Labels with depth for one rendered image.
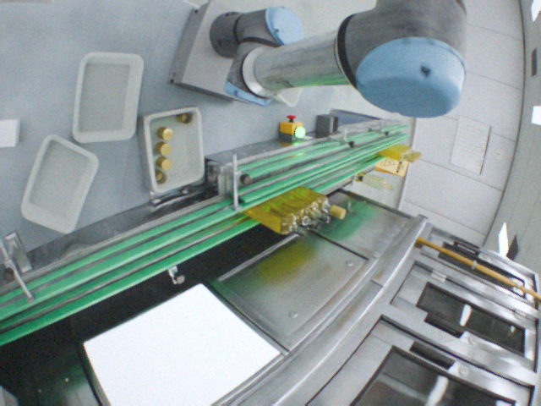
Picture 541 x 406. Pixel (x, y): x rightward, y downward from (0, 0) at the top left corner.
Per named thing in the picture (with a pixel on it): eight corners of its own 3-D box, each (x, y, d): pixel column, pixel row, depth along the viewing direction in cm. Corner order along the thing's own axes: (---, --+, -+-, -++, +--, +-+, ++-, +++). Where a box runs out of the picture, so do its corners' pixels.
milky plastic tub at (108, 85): (71, 139, 52) (73, 144, 47) (79, 57, 45) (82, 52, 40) (127, 135, 65) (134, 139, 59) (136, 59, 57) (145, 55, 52)
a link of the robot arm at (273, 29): (275, 24, 61) (314, 20, 53) (259, 63, 64) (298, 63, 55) (245, 3, 52) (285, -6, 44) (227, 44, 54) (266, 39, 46)
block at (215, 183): (205, 189, 84) (217, 197, 79) (203, 162, 79) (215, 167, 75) (214, 187, 86) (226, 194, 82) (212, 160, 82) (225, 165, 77)
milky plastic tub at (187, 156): (144, 186, 73) (155, 195, 68) (134, 114, 63) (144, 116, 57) (192, 171, 84) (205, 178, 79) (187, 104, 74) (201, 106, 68)
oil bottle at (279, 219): (239, 211, 90) (286, 238, 76) (239, 197, 87) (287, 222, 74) (252, 206, 93) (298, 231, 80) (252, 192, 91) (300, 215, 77)
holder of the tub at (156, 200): (147, 201, 76) (156, 210, 71) (134, 114, 63) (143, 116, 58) (192, 185, 87) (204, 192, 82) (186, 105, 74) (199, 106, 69)
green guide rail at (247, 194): (229, 194, 83) (246, 203, 78) (229, 192, 82) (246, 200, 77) (401, 133, 194) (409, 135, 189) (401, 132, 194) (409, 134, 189)
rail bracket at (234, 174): (218, 202, 80) (244, 217, 73) (215, 150, 73) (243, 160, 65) (226, 199, 82) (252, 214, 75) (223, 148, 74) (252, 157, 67)
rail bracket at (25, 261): (24, 264, 45) (25, 318, 31) (2, 211, 37) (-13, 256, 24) (36, 259, 48) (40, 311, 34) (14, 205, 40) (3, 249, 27)
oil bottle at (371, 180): (350, 179, 146) (390, 194, 130) (351, 171, 143) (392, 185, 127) (354, 177, 149) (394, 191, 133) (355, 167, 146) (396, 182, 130)
